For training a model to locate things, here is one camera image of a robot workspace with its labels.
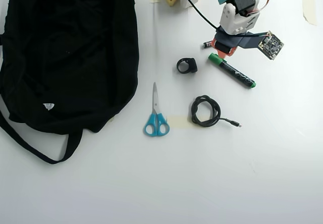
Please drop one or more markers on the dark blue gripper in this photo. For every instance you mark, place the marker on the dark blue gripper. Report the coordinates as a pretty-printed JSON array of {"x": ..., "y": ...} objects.
[{"x": 223, "y": 48}]

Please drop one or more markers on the green and black marker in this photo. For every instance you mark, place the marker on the green and black marker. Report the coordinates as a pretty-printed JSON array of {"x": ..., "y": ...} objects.
[{"x": 234, "y": 72}]

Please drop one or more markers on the black fabric bag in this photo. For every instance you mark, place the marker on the black fabric bag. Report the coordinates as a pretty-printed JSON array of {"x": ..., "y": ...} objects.
[{"x": 63, "y": 57}]

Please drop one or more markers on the black AA battery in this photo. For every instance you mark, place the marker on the black AA battery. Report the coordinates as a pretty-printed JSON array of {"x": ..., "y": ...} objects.
[{"x": 207, "y": 45}]

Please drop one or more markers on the bare camera circuit board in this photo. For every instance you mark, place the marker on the bare camera circuit board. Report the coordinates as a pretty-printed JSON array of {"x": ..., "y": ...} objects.
[{"x": 271, "y": 45}]

